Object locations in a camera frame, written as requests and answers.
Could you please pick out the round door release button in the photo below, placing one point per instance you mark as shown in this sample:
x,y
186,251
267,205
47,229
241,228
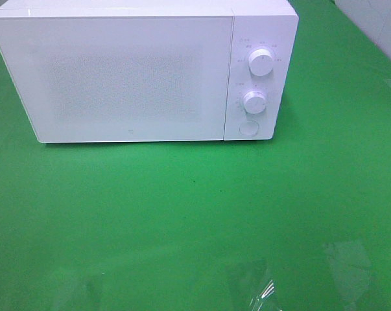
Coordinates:
x,y
249,128

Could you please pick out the white round knob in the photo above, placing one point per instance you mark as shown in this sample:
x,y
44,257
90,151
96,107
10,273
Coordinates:
x,y
254,102
261,61

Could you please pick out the white microwave door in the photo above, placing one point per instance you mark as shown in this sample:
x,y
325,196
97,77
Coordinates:
x,y
113,79

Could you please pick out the white microwave oven body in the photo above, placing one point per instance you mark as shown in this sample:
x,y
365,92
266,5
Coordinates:
x,y
256,24

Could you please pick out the clear plastic film piece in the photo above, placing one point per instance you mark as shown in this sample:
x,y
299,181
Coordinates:
x,y
265,300

